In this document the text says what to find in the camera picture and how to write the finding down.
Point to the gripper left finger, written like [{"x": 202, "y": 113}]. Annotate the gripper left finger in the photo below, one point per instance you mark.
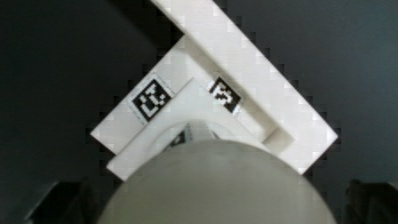
[{"x": 67, "y": 205}]

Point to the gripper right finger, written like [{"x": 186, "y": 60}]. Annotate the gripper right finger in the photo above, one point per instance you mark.
[{"x": 372, "y": 203}]

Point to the white lamp bulb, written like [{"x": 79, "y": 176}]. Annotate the white lamp bulb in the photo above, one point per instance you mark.
[{"x": 214, "y": 182}]

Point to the white lamp base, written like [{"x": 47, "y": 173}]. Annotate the white lamp base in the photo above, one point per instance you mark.
[{"x": 182, "y": 108}]

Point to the white right border wall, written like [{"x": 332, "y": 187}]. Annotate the white right border wall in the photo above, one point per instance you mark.
[{"x": 213, "y": 31}]

